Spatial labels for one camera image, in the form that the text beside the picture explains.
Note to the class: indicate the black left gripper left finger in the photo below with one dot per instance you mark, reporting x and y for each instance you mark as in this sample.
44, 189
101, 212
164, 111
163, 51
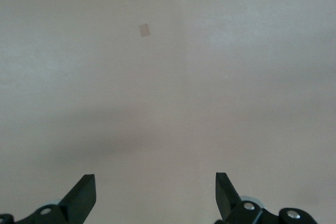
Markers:
78, 200

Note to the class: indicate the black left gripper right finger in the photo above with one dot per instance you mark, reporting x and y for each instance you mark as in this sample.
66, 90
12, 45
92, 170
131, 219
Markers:
227, 200

